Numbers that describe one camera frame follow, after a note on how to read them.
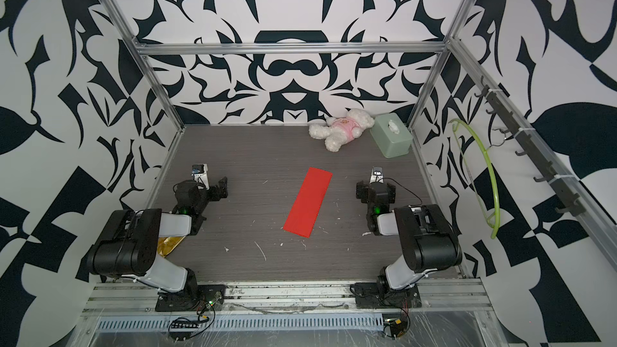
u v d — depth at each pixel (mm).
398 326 714
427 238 463
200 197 778
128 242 463
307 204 947
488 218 675
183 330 709
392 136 1073
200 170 816
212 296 731
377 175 812
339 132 1081
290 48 932
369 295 734
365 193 884
